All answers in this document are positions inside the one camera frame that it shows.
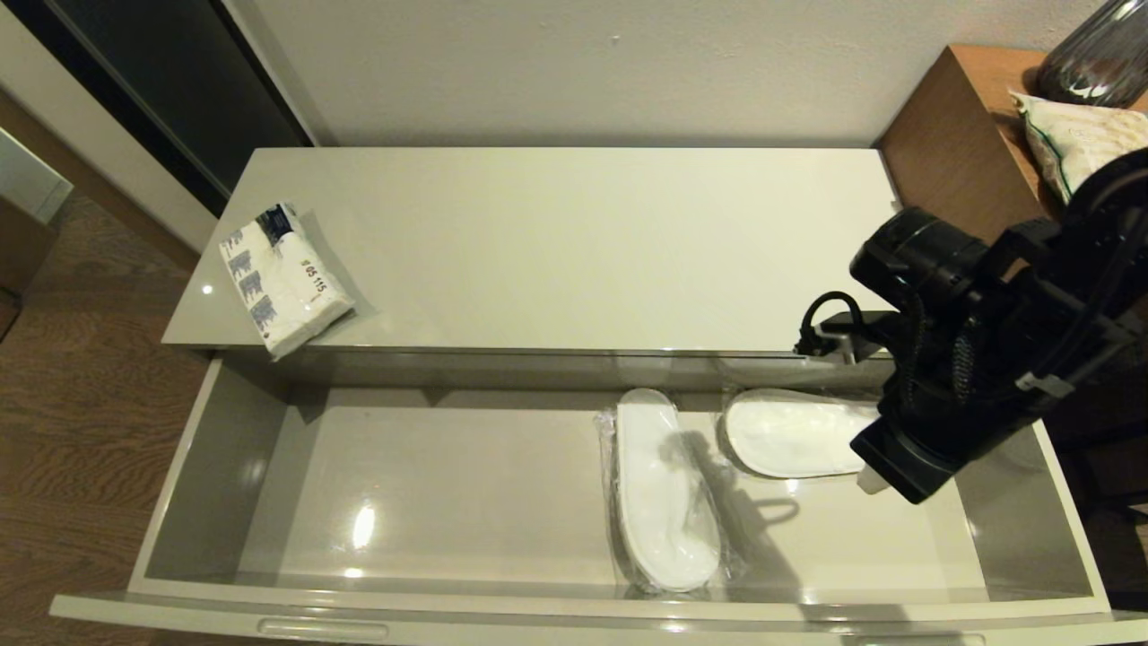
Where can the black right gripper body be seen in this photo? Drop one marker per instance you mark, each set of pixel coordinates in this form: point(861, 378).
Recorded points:
point(969, 404)

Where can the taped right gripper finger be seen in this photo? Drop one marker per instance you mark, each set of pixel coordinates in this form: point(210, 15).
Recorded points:
point(872, 483)

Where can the white plastic-wrapped slipper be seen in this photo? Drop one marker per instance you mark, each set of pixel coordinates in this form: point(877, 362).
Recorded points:
point(664, 493)
point(789, 435)

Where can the white cabinet drawer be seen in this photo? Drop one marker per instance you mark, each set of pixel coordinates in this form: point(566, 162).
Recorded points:
point(448, 502)

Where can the white blue tissue pack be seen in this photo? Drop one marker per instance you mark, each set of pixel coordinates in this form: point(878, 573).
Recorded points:
point(287, 287)

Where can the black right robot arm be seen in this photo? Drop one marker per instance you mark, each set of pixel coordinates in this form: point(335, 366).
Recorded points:
point(1076, 296)

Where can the brown wooden desk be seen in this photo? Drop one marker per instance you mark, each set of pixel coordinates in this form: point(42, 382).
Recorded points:
point(951, 144)

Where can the white green-trimmed snack bag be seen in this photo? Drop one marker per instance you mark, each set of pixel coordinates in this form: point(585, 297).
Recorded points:
point(1076, 135)

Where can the dark ribbed glass vase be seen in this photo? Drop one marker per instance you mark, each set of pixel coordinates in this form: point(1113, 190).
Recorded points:
point(1103, 58)

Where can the white glossy cabinet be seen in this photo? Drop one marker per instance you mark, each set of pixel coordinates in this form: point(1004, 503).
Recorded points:
point(574, 251)

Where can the dark sliding door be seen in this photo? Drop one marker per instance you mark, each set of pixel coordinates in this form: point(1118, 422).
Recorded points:
point(179, 90)

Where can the white furniture panel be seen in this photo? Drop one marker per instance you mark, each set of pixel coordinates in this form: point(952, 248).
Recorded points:
point(27, 184)

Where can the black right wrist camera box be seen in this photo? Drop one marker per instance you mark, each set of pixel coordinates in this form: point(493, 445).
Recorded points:
point(910, 467)

